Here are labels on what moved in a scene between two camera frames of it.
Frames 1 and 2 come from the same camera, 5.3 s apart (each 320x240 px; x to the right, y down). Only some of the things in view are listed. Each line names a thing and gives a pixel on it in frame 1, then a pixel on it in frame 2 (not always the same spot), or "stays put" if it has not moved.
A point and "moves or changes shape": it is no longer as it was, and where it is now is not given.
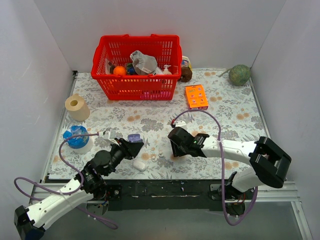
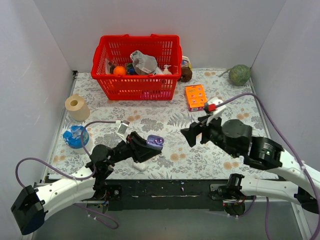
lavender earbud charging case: (134, 138) moves or changes shape
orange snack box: (196, 97) stays put
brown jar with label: (186, 73) stays put
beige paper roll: (77, 107) stays put
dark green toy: (131, 70) stays put
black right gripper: (175, 152) -> (204, 131)
